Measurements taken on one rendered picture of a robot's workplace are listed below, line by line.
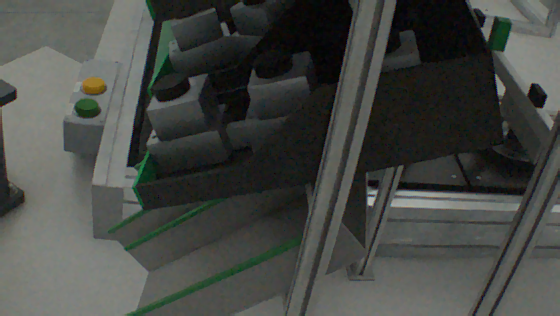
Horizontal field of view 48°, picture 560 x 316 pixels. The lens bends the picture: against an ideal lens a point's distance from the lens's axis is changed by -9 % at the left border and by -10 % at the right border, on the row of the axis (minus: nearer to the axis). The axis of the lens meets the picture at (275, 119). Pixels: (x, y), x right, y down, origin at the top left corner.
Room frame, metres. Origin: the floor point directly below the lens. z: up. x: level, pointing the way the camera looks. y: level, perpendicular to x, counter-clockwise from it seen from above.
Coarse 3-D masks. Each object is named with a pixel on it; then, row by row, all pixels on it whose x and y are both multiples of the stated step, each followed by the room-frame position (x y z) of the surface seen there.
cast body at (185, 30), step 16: (192, 16) 0.60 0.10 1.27; (208, 16) 0.60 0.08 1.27; (176, 32) 0.60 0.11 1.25; (192, 32) 0.60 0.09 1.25; (208, 32) 0.60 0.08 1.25; (224, 32) 0.62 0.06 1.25; (176, 48) 0.61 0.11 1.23; (192, 48) 0.60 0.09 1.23; (208, 48) 0.60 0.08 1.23; (224, 48) 0.61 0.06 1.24; (176, 64) 0.59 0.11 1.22; (192, 64) 0.60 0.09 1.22; (208, 64) 0.60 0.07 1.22; (224, 64) 0.60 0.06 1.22
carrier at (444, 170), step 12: (408, 168) 0.85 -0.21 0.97; (420, 168) 0.86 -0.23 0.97; (432, 168) 0.86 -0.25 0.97; (444, 168) 0.87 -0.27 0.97; (456, 168) 0.88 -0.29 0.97; (372, 180) 0.81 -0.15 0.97; (408, 180) 0.82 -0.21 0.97; (420, 180) 0.83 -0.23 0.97; (432, 180) 0.83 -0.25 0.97; (444, 180) 0.84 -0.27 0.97; (456, 180) 0.84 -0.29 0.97
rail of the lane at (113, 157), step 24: (144, 0) 1.33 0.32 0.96; (144, 24) 1.21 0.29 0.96; (144, 48) 1.11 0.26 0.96; (120, 72) 1.01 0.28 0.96; (144, 72) 1.07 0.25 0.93; (120, 96) 0.93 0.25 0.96; (144, 96) 1.10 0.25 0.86; (120, 120) 0.87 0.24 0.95; (120, 144) 0.80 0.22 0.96; (96, 168) 0.73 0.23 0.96; (120, 168) 0.74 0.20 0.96; (96, 192) 0.69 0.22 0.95; (120, 192) 0.70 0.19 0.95; (96, 216) 0.69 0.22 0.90; (120, 216) 0.70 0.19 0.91
